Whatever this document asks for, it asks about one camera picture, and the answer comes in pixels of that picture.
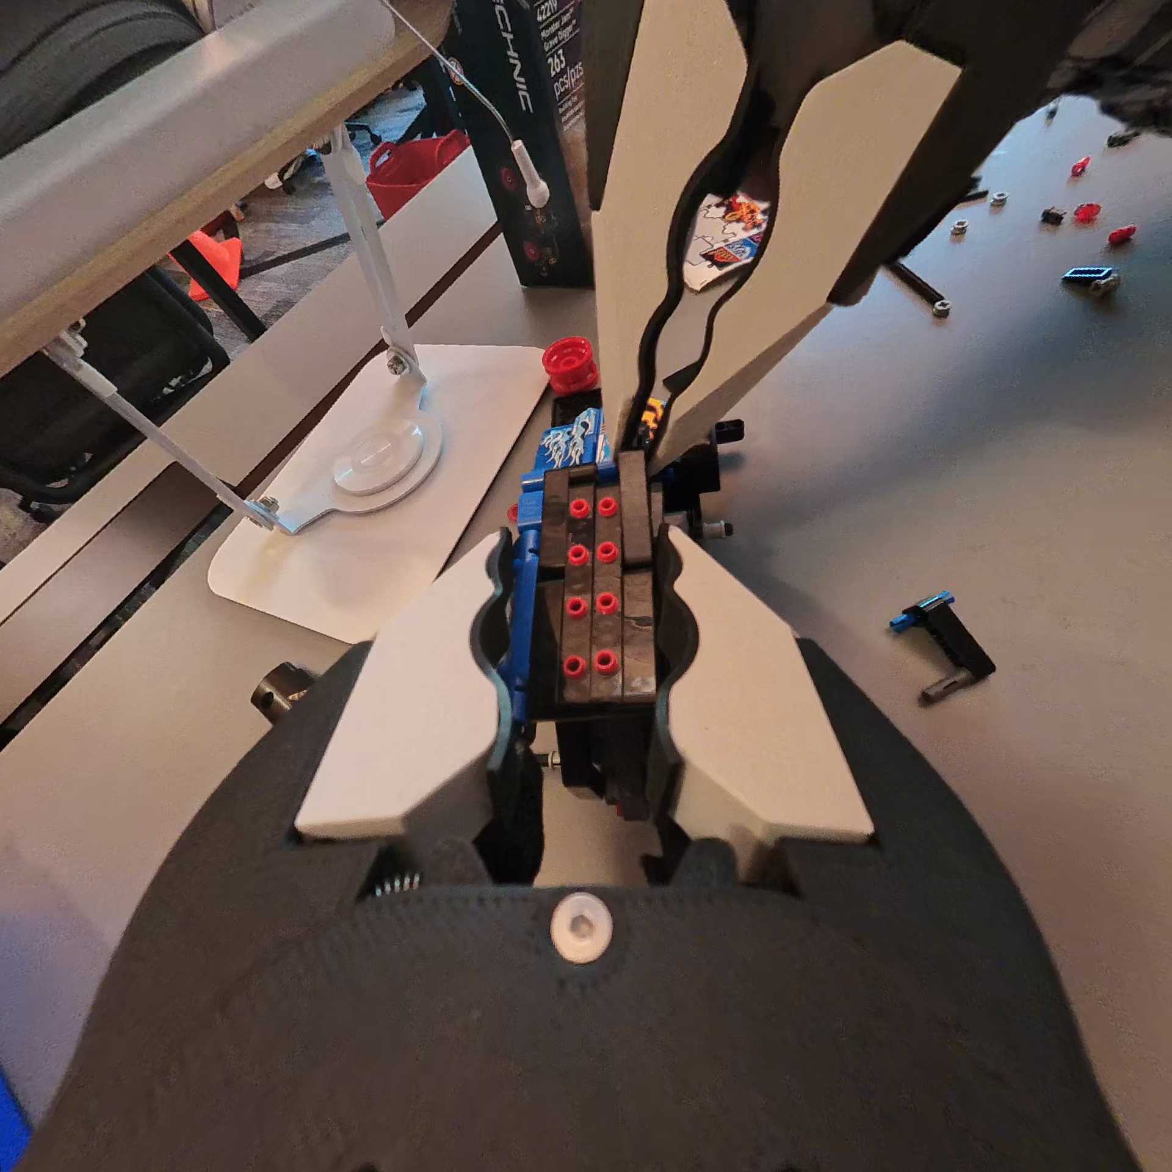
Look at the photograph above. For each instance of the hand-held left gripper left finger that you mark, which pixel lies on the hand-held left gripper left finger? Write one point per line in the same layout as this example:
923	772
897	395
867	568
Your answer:
404	715

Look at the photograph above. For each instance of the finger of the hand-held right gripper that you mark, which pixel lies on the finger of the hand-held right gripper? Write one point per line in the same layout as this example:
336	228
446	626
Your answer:
852	155
659	119

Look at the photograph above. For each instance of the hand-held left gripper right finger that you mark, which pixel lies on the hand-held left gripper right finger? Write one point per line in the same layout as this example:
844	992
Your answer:
760	723

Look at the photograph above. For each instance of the short black beam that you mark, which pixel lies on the short black beam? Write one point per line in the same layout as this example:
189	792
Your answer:
958	641

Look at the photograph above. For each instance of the brick-built toy truck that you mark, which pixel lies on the brick-built toy truck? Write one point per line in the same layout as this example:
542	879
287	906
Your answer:
595	586

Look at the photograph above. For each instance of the adjacent pale desk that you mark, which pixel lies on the adjacent pale desk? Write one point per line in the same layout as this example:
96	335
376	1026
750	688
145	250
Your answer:
320	366

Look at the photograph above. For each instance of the monster truck toy set box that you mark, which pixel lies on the monster truck toy set box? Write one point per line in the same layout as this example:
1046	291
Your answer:
541	137

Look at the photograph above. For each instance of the black cylindrical piece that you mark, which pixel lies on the black cylindrical piece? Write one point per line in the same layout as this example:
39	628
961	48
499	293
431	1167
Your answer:
280	691

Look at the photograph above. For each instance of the sticker sheet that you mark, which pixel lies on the sticker sheet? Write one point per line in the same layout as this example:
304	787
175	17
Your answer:
733	243

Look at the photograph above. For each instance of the long black axle rod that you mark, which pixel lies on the long black axle rod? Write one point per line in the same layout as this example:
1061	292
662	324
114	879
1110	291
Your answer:
916	289

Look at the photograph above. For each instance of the white wooden book stand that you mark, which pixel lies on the white wooden book stand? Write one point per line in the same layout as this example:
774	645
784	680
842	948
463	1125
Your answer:
394	512

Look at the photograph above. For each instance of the scattered small brick pieces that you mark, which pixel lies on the scattered small brick pieces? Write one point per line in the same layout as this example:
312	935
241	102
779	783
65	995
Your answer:
1086	213

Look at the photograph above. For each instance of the red plastic basket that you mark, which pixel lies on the red plastic basket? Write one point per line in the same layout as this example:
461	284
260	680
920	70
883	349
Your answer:
412	173

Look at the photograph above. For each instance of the red wheel hub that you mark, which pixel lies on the red wheel hub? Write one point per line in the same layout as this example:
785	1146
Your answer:
570	365

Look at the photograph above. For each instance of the small blue-rimmed black piece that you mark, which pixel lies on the small blue-rimmed black piece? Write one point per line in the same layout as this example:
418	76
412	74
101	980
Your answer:
1091	278

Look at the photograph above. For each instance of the black studded plate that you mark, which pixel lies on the black studded plate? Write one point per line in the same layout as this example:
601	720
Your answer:
577	408

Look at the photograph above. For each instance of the black office chair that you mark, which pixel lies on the black office chair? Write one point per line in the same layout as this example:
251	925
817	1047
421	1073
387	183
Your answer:
92	412

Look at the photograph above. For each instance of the orange traffic cone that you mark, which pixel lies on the orange traffic cone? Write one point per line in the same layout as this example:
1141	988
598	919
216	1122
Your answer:
216	261

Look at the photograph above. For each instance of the blue plastic bin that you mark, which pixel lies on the blue plastic bin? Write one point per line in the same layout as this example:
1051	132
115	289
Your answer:
9	1108

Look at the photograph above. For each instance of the black zippered case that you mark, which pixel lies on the black zippered case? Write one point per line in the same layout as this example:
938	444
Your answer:
73	55

